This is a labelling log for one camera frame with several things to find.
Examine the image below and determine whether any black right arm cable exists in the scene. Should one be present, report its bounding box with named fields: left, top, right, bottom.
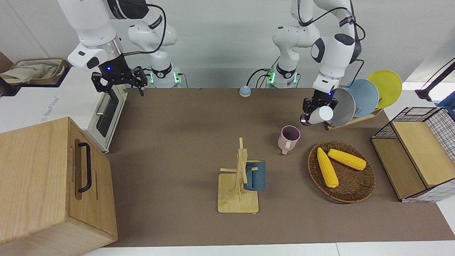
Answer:
left=117, top=4, right=167, bottom=55

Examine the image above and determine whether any white oven door handle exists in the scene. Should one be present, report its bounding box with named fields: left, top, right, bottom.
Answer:
left=96, top=93, right=113, bottom=116

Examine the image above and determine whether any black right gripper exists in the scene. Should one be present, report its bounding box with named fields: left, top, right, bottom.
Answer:
left=91, top=53, right=148, bottom=102

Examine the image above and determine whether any white cup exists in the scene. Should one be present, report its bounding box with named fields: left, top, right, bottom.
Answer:
left=300, top=106, right=334, bottom=126

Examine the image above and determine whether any black left arm base cable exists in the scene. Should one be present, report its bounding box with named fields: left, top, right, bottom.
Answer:
left=247, top=68, right=272, bottom=88

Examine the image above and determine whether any pink ceramic mug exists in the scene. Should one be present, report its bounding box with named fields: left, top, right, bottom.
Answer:
left=278, top=126, right=301, bottom=155

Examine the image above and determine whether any light blue plate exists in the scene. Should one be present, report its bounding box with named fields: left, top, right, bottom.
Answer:
left=345, top=79, right=380, bottom=118

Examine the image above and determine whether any wooden stepped shelf board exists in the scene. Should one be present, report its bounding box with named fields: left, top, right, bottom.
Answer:
left=371, top=121, right=455, bottom=199

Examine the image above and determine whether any wooden plate rack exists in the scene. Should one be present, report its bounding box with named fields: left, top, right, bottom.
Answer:
left=325, top=107, right=384, bottom=131

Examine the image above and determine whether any yellow plate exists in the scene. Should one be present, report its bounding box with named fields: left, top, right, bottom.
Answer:
left=367, top=70, right=402, bottom=109

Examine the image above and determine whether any round brown wicker basket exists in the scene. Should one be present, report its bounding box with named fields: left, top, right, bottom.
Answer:
left=308, top=141, right=376, bottom=204

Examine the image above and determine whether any light wooden cabinet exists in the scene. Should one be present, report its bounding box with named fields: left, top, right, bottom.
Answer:
left=0, top=117, right=118, bottom=256

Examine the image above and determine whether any tray with cloth bag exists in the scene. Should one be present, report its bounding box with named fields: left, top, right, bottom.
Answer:
left=0, top=58, right=68, bottom=86

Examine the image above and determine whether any black wire basket white liner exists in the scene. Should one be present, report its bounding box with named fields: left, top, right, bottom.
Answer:
left=371, top=107, right=455, bottom=203

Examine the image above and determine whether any wooden mug rack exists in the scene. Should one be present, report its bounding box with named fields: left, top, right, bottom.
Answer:
left=218, top=138, right=259, bottom=214

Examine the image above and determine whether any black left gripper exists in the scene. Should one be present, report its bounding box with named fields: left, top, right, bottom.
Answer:
left=302, top=89, right=338, bottom=114

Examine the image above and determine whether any white toaster oven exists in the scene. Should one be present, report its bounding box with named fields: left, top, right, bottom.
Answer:
left=28, top=66, right=128, bottom=154

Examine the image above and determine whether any black camera stand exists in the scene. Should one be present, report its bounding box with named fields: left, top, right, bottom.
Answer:
left=414, top=59, right=455, bottom=102

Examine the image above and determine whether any yellow corn cob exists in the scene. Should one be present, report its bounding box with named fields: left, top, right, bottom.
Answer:
left=317, top=148, right=339, bottom=188
left=327, top=149, right=367, bottom=171

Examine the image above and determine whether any grey plate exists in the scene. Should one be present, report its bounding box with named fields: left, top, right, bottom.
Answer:
left=325, top=88, right=356, bottom=127

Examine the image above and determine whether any blue object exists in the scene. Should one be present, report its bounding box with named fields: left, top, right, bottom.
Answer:
left=437, top=94, right=455, bottom=121

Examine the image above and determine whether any dark blue ceramic mug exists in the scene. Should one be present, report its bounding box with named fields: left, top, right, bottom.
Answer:
left=244, top=160, right=266, bottom=192

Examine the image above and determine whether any brown table mat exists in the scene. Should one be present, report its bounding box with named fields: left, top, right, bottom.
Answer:
left=103, top=88, right=455, bottom=247

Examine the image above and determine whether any brown cardboard piece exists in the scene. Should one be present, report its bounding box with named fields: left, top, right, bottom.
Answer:
left=0, top=52, right=14, bottom=73

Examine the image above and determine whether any black cabinet handle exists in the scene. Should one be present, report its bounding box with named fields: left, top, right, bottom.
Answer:
left=78, top=142, right=92, bottom=193

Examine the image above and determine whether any beige cloth bag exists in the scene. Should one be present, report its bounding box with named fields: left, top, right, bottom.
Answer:
left=0, top=63, right=59, bottom=84

